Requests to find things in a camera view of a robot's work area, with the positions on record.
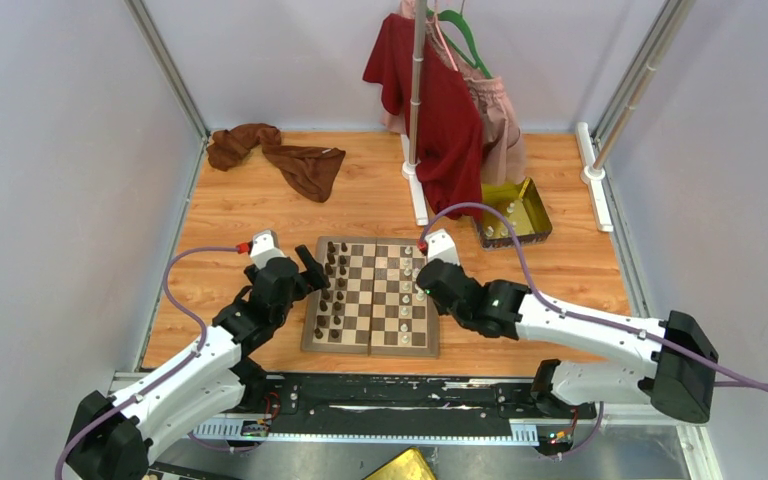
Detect green clothes hanger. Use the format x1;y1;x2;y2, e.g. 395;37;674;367
426;1;493;79

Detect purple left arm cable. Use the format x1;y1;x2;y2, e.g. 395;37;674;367
53;246;253;480

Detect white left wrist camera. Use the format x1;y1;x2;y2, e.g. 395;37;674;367
249;229;286;269

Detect red hanging shirt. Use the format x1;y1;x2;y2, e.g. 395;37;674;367
362;13;484;212

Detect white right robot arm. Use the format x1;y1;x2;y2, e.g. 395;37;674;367
416;259;719;424

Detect white chess pieces in tray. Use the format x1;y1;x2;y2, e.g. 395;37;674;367
482;202;517;239

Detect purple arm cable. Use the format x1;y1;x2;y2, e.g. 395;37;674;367
53;246;253;480
418;202;768;400

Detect white clothes rack stand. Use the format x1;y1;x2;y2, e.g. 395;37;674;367
401;0;429;226

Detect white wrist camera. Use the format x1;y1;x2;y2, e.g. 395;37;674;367
249;229;286;269
424;229;461;265

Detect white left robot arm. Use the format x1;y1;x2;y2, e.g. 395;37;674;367
54;231;329;479

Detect wooden chess board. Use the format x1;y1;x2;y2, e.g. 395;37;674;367
301;236;441;358

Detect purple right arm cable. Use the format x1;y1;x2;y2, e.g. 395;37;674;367
418;202;768;400

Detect yellow transparent tray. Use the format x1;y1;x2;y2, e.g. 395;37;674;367
474;177;553;250

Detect white corner rack foot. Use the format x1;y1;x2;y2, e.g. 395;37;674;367
575;122;614;233

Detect brown crumpled cloth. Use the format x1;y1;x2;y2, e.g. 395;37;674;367
207;123;346;203

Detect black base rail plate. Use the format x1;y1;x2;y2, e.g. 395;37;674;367
178;370;597;442

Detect pink hanging garment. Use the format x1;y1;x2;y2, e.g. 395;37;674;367
383;0;528;187

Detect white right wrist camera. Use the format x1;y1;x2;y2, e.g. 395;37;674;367
424;229;461;265

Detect yellow object at bottom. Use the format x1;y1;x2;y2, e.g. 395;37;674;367
365;447;437;480

